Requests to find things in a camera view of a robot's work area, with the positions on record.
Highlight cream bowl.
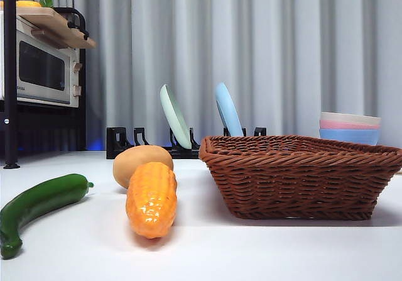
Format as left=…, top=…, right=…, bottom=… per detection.
left=320, top=111, right=382, bottom=129

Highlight green cucumber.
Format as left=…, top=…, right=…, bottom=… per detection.
left=0, top=173, right=94, bottom=260

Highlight pink bowl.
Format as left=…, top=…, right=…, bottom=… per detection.
left=319, top=119, right=381, bottom=130

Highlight black metal shelf frame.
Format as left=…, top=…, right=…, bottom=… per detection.
left=0, top=0, right=89, bottom=170

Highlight pale blue plate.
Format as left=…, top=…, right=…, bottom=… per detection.
left=214, top=82, right=245, bottom=137

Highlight grey curtain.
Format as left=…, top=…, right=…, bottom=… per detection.
left=18, top=0, right=402, bottom=152

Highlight black plate rack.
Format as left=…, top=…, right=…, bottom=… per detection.
left=106, top=126, right=268, bottom=160

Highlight brown wicker basket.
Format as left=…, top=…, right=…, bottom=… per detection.
left=198, top=135, right=402, bottom=221

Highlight white toaster oven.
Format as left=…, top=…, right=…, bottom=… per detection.
left=0, top=10, right=83, bottom=108

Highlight pale green plate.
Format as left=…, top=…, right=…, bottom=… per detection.
left=159, top=84, right=192, bottom=149

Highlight yellow toy food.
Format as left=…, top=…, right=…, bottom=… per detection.
left=15, top=0, right=42, bottom=9

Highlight tan potato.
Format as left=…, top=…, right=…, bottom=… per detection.
left=112, top=145, right=174, bottom=190

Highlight wooden cutting board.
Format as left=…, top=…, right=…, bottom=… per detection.
left=16, top=6, right=97, bottom=50

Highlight orange corn cob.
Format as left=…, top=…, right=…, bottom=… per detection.
left=125, top=162, right=178, bottom=240

